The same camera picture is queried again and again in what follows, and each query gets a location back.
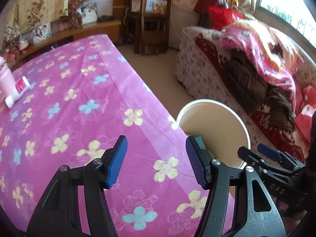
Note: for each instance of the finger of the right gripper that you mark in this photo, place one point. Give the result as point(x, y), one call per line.
point(269, 152)
point(255, 163)

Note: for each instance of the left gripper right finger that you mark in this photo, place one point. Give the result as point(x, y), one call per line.
point(255, 213)

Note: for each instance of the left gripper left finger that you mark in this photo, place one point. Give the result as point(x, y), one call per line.
point(57, 212)

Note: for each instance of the cream round trash bin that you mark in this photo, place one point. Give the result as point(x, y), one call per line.
point(222, 130)

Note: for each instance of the red bag on sofa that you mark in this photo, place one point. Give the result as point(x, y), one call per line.
point(304, 119)

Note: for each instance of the dark brown jacket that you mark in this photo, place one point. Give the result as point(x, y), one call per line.
point(251, 91)

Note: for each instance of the pink patterned blanket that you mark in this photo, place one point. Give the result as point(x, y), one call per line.
point(275, 56)

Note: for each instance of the floral covered sofa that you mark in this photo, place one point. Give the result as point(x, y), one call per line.
point(199, 68)

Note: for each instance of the pink floral tablecloth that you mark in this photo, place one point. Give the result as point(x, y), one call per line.
point(83, 96)

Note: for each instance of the white red labelled bottle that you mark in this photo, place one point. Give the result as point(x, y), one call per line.
point(18, 91)

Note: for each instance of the pink thermos bottle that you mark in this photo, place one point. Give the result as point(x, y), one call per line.
point(7, 80)

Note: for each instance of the red plastic bag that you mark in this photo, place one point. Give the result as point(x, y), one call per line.
point(220, 17)

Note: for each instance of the framed family photo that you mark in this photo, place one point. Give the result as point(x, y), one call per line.
point(41, 33)

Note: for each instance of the picture on chair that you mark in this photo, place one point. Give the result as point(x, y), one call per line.
point(156, 6)

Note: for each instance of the wooden chair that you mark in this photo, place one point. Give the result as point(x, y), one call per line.
point(149, 31)

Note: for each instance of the wooden low cabinet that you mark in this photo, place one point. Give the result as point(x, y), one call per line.
point(110, 28)

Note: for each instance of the yellow floral hanging cloth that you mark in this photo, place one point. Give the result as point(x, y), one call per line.
point(25, 15)

